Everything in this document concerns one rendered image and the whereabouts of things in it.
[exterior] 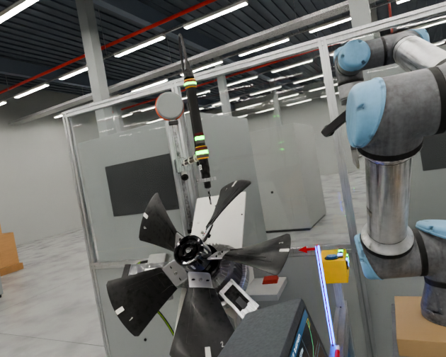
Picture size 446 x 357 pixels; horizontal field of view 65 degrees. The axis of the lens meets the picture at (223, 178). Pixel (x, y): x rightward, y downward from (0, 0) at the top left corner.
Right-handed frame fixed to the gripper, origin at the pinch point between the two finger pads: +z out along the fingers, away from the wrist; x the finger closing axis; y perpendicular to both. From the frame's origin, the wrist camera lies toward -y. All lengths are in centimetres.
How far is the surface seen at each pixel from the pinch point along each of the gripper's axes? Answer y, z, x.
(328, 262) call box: -15.2, 36.9, 20.4
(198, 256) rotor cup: -55, 23, -8
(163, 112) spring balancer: -94, -40, 53
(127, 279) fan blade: -83, 29, -12
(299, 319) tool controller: -10, 18, -64
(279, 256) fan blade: -26.6, 25.8, -5.9
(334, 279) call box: -14, 44, 20
